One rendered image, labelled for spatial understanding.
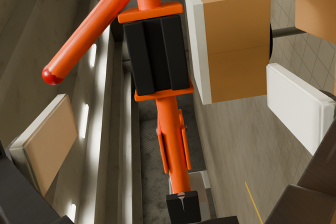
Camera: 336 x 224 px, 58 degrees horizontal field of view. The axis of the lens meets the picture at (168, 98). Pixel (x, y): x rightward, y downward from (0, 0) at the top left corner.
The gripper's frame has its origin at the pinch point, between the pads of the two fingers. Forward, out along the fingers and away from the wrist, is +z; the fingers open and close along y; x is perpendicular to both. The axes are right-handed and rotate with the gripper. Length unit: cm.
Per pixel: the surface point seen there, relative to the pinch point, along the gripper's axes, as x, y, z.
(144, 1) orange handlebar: 5.9, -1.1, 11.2
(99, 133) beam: -382, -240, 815
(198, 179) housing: -16.9, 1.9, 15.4
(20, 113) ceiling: -170, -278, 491
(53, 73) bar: 0.2, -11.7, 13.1
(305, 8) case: 0.2, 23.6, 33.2
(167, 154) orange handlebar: -10.3, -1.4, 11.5
